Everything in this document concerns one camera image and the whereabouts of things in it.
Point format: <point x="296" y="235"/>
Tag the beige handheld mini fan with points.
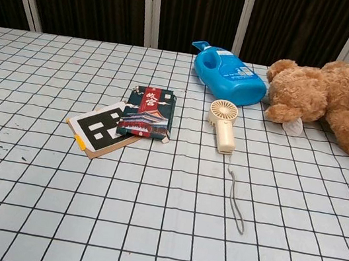
<point x="224" y="131"/>

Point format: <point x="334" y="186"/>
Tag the dark palace print box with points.
<point x="147" y="116"/>

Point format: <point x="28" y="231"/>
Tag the checkered white tablecloth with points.
<point x="148" y="206"/>

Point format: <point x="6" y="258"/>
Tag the black white marker card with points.
<point x="101" y="130"/>

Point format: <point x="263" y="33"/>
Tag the blue detergent bottle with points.
<point x="233" y="80"/>

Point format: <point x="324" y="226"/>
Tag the brown teddy bear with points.
<point x="331" y="93"/>

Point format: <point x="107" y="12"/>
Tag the yellow clip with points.
<point x="79" y="142"/>

